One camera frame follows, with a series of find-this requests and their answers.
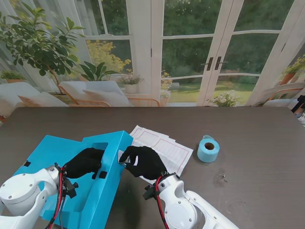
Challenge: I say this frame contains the red left arm cable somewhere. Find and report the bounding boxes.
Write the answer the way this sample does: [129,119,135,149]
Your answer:
[49,167,68,229]

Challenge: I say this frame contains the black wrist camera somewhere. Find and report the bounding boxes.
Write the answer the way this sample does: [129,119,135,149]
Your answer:
[63,177,79,198]
[142,185,158,200]

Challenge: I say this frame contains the printed garden window backdrop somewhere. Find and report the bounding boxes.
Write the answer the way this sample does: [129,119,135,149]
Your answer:
[0,0,305,108]

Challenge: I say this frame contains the white lined paper sheets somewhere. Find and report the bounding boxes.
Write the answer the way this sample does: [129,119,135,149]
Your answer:
[128,125,194,185]

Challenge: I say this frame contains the black stand at table edge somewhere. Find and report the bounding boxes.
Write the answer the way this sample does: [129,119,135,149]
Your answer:
[292,94,305,114]

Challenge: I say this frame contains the light blue label roll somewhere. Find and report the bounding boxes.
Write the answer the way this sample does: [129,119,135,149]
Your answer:
[197,135,220,164]

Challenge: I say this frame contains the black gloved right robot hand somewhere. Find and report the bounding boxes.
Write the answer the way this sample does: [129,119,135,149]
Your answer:
[118,146,168,183]

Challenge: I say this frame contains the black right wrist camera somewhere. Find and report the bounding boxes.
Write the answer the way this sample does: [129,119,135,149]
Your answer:
[142,185,158,200]

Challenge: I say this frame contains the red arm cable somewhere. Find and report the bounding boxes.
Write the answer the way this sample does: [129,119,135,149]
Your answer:
[49,167,68,229]
[154,177,170,229]

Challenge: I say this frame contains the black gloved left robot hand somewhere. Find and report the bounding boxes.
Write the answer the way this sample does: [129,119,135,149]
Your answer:
[63,147,105,180]

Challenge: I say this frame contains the blue file box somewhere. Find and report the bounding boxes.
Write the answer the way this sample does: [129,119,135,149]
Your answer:
[13,130,134,229]

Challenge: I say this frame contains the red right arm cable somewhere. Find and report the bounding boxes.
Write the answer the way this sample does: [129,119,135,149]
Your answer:
[154,177,170,229]

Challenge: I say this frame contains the white peeled label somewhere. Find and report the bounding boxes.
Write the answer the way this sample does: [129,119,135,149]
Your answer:
[118,150,131,166]

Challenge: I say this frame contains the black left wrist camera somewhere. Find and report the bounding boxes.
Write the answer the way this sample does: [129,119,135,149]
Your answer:
[63,177,79,198]

